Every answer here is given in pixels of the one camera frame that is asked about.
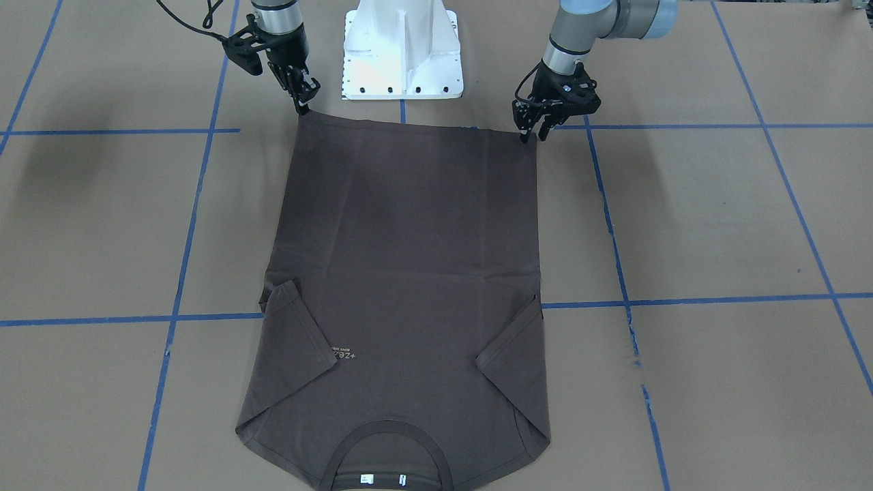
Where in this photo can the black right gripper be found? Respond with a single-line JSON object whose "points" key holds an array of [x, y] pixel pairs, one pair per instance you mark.
{"points": [[286, 54]]}

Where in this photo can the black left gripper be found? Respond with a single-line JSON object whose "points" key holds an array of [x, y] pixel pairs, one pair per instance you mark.
{"points": [[548, 81]]}

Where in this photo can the dark brown t-shirt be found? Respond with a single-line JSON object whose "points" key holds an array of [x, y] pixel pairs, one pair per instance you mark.
{"points": [[402, 344]]}

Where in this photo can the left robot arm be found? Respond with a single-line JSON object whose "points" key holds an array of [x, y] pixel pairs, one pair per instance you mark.
{"points": [[578, 24]]}

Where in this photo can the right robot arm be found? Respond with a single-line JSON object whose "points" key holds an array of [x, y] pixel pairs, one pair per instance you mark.
{"points": [[279, 25]]}

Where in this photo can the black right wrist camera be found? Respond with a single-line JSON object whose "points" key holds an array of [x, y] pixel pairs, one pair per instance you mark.
{"points": [[243, 48]]}

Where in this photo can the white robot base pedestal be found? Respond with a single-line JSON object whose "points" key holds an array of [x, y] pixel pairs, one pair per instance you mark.
{"points": [[401, 50]]}

